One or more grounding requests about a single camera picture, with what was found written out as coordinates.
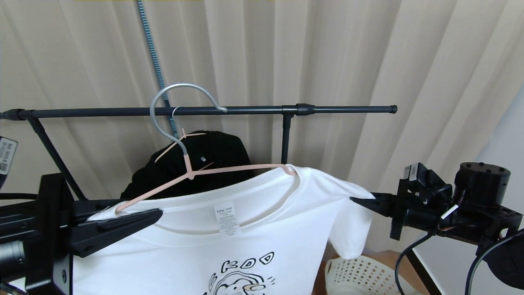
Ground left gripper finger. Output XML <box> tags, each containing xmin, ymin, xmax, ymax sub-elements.
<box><xmin>70</xmin><ymin>208</ymin><xmax>163</xmax><ymax>258</ymax></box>
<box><xmin>73</xmin><ymin>199</ymin><xmax>123</xmax><ymax>224</ymax></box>

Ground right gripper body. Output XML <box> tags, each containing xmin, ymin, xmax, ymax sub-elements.
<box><xmin>390</xmin><ymin>180</ymin><xmax>451</xmax><ymax>241</ymax></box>

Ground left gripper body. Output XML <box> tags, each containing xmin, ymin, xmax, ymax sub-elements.
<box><xmin>0</xmin><ymin>173</ymin><xmax>74</xmax><ymax>295</ymax></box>

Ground white garment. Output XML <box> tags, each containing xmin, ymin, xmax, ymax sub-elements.
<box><xmin>73</xmin><ymin>165</ymin><xmax>375</xmax><ymax>295</ymax></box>

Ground pink clothes hanger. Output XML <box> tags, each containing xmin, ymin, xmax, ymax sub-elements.
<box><xmin>154</xmin><ymin>106</ymin><xmax>215</xmax><ymax>169</ymax></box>
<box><xmin>115</xmin><ymin>83</ymin><xmax>298</xmax><ymax>214</ymax></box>

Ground black shorts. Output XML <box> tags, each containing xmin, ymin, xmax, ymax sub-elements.
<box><xmin>120</xmin><ymin>130</ymin><xmax>252</xmax><ymax>201</ymax></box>

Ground white laundry basket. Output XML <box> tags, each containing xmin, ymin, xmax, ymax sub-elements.
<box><xmin>325</xmin><ymin>256</ymin><xmax>418</xmax><ymax>295</ymax></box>

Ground black clothes rack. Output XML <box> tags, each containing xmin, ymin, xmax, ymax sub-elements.
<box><xmin>0</xmin><ymin>104</ymin><xmax>398</xmax><ymax>201</ymax></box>

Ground beige curtain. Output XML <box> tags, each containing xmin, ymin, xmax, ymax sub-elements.
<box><xmin>0</xmin><ymin>0</ymin><xmax>524</xmax><ymax>256</ymax></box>

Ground black cable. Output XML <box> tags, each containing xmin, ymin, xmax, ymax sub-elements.
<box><xmin>395</xmin><ymin>227</ymin><xmax>524</xmax><ymax>295</ymax></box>
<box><xmin>0</xmin><ymin>193</ymin><xmax>39</xmax><ymax>201</ymax></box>

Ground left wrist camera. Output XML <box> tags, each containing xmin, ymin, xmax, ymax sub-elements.
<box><xmin>0</xmin><ymin>136</ymin><xmax>19</xmax><ymax>190</ymax></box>

